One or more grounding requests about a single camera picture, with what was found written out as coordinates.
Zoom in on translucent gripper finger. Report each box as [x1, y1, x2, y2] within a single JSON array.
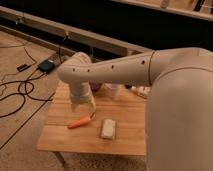
[[88, 102, 96, 119], [71, 103, 79, 118]]

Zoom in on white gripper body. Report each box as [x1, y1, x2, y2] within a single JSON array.
[[69, 83, 92, 104]]

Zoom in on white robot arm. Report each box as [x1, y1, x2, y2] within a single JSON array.
[[58, 47, 213, 171]]

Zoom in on white paper cup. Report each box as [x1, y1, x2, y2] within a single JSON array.
[[106, 84, 120, 99]]

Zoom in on white sponge block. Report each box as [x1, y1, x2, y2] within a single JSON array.
[[100, 119, 116, 139]]

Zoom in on wooden table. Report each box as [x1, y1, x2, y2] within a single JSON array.
[[37, 82, 146, 156]]

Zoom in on black box on floor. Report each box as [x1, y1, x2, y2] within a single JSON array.
[[37, 60, 55, 73]]

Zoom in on white power strip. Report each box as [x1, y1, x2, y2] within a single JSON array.
[[131, 86, 151, 99]]

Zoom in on small black device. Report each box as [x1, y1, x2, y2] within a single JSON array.
[[17, 64, 30, 72]]

